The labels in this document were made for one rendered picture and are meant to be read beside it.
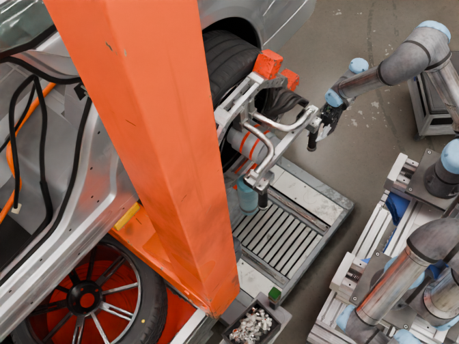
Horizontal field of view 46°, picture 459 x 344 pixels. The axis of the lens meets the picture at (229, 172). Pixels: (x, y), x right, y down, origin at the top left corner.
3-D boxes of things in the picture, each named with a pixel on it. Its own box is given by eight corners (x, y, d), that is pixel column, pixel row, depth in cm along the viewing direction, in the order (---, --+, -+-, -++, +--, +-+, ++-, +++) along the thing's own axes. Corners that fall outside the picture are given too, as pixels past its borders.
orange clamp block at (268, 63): (260, 69, 212) (268, 48, 208) (276, 78, 210) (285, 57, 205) (251, 72, 207) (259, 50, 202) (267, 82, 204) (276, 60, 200)
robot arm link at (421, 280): (393, 257, 188) (402, 244, 176) (425, 284, 183) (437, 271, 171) (371, 281, 184) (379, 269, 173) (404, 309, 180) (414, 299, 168)
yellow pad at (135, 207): (117, 190, 233) (115, 184, 229) (141, 207, 229) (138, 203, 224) (95, 213, 229) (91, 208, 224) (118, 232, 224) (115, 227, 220)
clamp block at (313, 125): (302, 114, 219) (303, 107, 215) (321, 125, 216) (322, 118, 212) (295, 123, 218) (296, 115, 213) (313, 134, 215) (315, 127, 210)
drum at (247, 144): (246, 127, 232) (245, 108, 220) (287, 153, 225) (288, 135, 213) (225, 149, 228) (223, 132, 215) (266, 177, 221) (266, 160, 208)
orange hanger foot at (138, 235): (125, 200, 248) (105, 164, 218) (212, 267, 231) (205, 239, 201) (100, 226, 243) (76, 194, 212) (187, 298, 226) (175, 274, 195)
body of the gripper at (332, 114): (317, 110, 220) (335, 90, 224) (316, 121, 227) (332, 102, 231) (333, 119, 217) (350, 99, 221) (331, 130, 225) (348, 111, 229)
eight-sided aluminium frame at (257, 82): (274, 121, 257) (276, 44, 209) (285, 128, 255) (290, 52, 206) (200, 204, 239) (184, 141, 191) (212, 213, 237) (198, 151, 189)
